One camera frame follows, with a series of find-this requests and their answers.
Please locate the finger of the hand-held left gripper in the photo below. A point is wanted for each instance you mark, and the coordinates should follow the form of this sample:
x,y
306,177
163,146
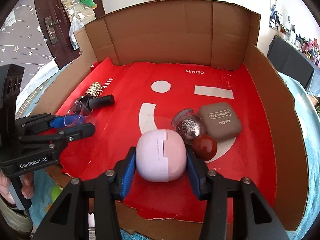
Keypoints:
x,y
56,123
80,132

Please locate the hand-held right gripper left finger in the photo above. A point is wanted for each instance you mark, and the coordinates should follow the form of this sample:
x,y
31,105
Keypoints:
x,y
128,172

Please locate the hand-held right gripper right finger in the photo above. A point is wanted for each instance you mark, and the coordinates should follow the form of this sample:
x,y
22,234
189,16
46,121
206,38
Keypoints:
x,y
193,175

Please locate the clear plastic cup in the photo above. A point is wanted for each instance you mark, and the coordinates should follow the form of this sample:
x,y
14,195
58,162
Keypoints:
x,y
76,118

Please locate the dark red ball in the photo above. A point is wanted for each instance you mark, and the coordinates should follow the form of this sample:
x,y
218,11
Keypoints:
x,y
205,148

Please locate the lavender pink rounded case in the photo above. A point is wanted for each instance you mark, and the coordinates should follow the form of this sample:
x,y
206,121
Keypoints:
x,y
160,155

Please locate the black nail polish bottle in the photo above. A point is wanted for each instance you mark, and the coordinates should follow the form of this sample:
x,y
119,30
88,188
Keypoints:
x,y
102,101

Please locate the glitter jar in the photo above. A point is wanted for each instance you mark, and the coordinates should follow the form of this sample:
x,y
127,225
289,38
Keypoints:
x,y
188,126

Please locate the brown eyeshadow case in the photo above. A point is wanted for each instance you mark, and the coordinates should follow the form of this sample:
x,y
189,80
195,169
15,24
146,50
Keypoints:
x,y
221,122

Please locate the small pink tube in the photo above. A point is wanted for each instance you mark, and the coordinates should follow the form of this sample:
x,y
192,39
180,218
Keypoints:
x,y
91,218

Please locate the green yellow toy figure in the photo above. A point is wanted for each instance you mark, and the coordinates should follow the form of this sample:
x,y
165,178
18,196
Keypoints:
x,y
56,192

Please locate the brown cardboard box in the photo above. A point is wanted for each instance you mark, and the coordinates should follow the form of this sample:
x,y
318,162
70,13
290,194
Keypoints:
x,y
175,35

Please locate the person's left hand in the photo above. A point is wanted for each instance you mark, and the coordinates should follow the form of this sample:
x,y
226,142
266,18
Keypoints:
x,y
5,187

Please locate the red paper bag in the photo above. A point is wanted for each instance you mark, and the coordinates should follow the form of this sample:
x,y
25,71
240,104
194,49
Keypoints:
x,y
120,130

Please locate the translucent plastic bag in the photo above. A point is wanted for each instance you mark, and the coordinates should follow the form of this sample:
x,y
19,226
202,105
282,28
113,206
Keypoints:
x,y
75,32

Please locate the dark brown door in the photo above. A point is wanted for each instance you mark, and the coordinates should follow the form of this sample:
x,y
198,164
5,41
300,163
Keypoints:
x,y
42,0

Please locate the desk with blue cloth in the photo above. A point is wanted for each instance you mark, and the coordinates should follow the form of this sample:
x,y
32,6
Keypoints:
x,y
292,60

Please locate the row of cosmetics bottles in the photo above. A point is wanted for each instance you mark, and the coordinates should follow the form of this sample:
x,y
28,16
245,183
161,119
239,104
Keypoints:
x,y
307,47

